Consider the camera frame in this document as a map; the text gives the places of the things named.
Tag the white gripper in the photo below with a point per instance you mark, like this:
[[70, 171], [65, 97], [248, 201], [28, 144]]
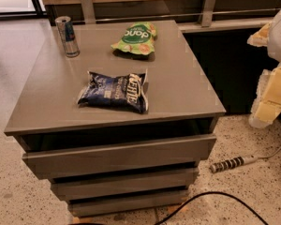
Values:
[[280, 37]]

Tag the blue Kettle chip bag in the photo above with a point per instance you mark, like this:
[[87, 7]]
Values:
[[120, 92]]

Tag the green chip bag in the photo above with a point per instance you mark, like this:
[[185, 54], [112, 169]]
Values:
[[139, 39]]

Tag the grey top drawer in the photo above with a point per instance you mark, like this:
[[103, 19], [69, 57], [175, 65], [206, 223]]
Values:
[[119, 157]]

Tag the grey drawer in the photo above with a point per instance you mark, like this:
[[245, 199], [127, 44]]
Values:
[[114, 185], [119, 157], [109, 206]]

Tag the grey drawer cabinet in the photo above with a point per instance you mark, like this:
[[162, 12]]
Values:
[[114, 134]]

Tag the grey bottom drawer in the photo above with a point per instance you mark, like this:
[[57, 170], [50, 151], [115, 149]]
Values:
[[109, 206]]

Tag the silver blue energy drink can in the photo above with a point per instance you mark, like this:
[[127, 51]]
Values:
[[67, 36]]

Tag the grey middle drawer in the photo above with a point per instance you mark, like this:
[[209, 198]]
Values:
[[114, 185]]

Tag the right metal bracket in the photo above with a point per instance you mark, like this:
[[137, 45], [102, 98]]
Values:
[[206, 15]]

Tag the metal bracket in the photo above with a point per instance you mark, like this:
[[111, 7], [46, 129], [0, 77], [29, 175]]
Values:
[[206, 15], [88, 11]]

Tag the wooden wall counter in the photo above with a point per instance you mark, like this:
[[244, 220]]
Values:
[[182, 11]]

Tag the left metal bracket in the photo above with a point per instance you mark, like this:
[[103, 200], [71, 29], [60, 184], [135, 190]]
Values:
[[88, 11]]

